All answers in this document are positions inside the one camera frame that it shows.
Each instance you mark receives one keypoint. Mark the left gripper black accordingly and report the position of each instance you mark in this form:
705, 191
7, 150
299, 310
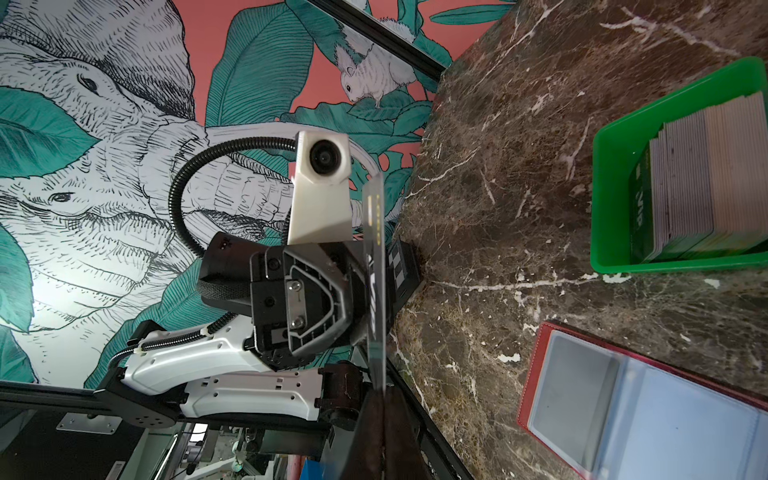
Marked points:
301, 299

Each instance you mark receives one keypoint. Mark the checkerboard calibration tag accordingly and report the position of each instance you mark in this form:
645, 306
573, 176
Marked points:
404, 271

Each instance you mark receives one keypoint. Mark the left black frame post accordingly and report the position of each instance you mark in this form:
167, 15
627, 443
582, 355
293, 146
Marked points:
373, 30

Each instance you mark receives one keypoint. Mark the green plastic tray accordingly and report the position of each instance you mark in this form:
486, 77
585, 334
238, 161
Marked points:
617, 148

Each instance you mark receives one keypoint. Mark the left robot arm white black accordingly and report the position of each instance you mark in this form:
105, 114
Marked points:
207, 372

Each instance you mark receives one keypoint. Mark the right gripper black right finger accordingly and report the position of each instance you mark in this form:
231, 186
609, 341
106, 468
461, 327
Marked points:
403, 456

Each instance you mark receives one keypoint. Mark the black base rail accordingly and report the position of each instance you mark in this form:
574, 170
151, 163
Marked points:
60, 402

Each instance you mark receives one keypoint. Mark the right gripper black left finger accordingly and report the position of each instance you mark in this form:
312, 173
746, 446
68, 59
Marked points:
365, 457

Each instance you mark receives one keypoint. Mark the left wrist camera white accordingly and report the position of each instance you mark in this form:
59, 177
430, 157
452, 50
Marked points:
321, 210

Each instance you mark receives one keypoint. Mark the stack of credit cards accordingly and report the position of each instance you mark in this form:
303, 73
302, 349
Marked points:
699, 188

